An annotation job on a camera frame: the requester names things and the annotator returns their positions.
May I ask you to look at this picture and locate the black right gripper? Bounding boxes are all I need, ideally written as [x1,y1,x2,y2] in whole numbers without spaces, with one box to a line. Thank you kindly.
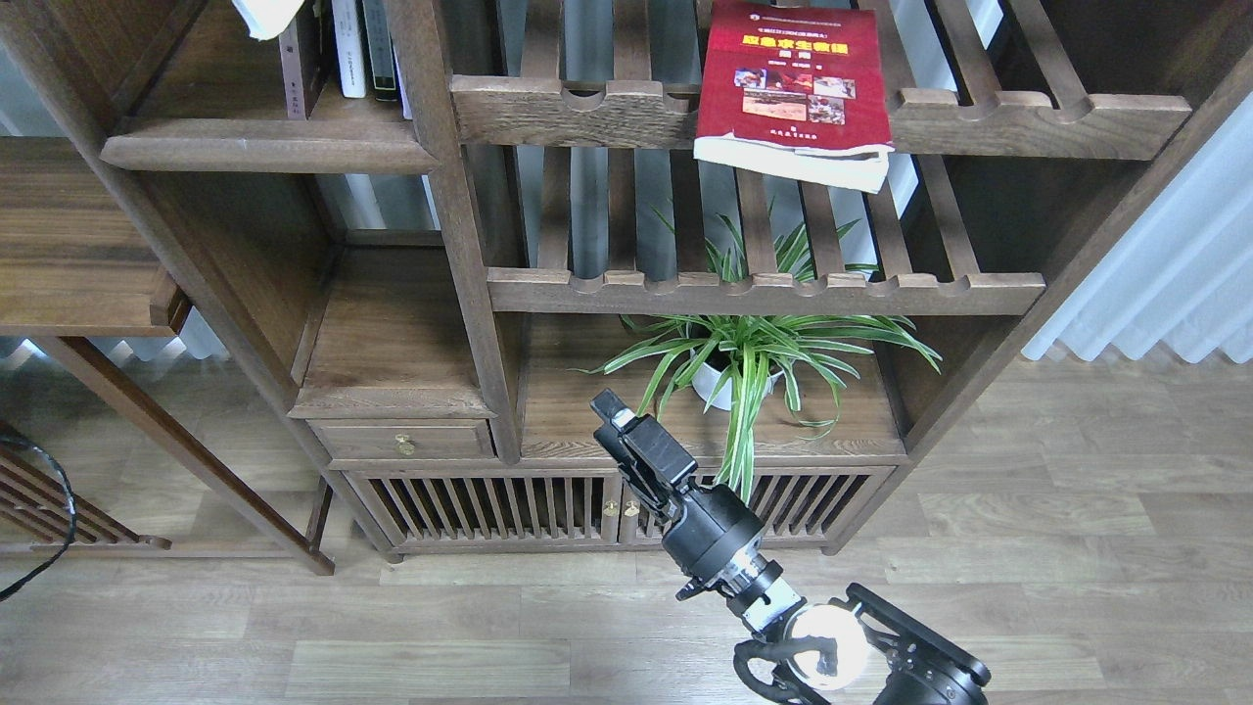
[590,389,769,602]

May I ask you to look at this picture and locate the maroon book white characters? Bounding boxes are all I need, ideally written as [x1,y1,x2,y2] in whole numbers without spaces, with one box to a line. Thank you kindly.
[278,1,330,120]

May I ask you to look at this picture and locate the yellow green book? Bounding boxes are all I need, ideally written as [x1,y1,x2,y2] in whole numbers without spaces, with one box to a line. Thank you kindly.
[232,0,304,41]

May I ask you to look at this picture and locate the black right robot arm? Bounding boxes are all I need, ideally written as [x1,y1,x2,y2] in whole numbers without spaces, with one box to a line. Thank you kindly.
[591,389,991,704]

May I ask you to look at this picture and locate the white plant pot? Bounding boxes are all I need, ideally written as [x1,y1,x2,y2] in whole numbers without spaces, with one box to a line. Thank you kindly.
[692,361,738,411]

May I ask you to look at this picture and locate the green spider plant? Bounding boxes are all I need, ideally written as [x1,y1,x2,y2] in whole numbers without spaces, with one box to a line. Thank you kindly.
[581,202,944,505]

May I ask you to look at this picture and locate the brass drawer knob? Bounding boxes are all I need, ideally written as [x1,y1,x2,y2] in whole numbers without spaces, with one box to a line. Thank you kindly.
[393,435,416,458]

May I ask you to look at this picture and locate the dark wooden bookshelf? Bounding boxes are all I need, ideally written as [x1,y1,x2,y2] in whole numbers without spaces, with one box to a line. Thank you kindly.
[0,0,1253,579]

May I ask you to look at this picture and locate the pale upright book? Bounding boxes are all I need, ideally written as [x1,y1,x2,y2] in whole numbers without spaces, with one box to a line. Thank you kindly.
[386,1,413,120]

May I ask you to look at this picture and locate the red book with photos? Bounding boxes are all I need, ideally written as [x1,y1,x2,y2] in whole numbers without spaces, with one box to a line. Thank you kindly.
[693,1,893,193]

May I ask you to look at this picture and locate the white upright book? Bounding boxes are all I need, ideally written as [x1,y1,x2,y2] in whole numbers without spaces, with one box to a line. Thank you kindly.
[331,0,367,99]

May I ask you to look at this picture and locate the dark upright book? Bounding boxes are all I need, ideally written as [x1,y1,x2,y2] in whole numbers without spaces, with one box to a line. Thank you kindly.
[361,0,398,100]

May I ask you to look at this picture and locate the white curtain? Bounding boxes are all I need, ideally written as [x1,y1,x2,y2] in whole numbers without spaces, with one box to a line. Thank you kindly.
[1022,99,1252,364]

